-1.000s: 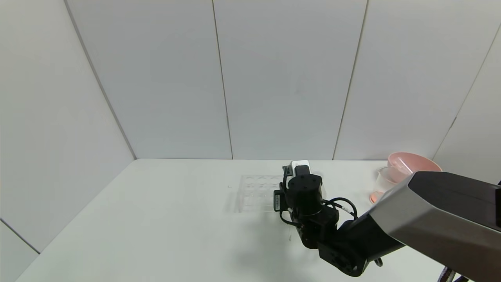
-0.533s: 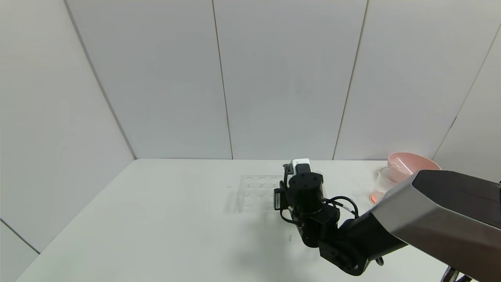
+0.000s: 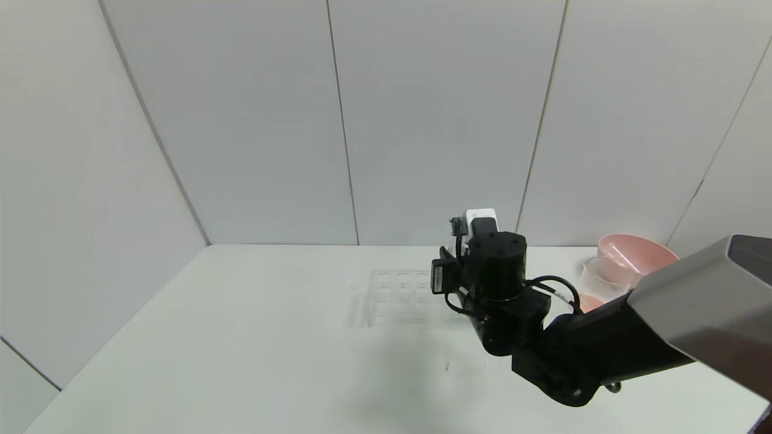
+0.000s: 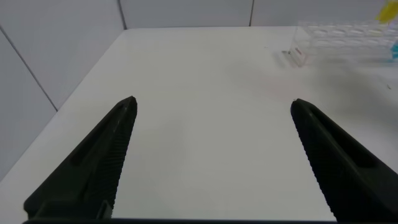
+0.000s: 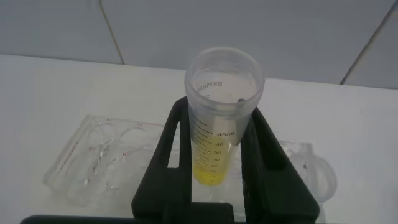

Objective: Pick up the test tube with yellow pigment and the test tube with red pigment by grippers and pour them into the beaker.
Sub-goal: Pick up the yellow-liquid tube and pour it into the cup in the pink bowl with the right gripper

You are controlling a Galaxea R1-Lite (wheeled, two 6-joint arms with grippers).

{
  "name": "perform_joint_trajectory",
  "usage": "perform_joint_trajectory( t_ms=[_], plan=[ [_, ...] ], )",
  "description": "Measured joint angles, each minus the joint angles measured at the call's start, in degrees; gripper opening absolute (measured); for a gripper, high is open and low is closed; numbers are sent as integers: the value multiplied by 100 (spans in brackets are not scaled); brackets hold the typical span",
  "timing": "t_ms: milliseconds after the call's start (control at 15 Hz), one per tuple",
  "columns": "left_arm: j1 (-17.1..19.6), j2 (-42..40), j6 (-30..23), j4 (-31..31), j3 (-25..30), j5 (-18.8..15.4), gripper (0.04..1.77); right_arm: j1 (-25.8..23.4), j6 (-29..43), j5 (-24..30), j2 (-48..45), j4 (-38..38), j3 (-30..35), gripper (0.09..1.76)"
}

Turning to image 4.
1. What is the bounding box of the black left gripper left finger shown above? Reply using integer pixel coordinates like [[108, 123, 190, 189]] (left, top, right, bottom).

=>
[[23, 95, 138, 219]]

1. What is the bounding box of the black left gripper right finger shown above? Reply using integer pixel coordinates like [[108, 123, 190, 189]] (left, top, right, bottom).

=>
[[290, 98, 398, 223]]

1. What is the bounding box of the test tube with yellow pigment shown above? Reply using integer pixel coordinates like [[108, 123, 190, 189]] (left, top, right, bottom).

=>
[[375, 0, 398, 24]]

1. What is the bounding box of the clear plastic test tube rack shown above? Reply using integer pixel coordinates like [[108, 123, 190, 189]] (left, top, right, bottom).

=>
[[289, 20, 398, 68]]

